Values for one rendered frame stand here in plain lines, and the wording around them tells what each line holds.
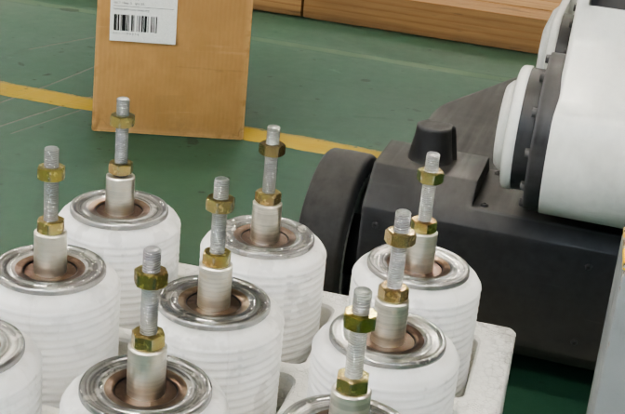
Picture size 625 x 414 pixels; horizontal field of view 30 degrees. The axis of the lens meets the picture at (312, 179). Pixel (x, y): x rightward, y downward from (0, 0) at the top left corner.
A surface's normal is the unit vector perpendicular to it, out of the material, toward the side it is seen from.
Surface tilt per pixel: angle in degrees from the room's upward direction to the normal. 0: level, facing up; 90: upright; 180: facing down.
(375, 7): 90
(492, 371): 0
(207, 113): 89
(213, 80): 90
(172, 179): 0
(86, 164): 0
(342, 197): 43
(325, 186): 37
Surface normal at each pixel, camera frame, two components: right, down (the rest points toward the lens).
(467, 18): -0.28, 0.32
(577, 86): -0.15, -0.41
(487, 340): 0.09, -0.93
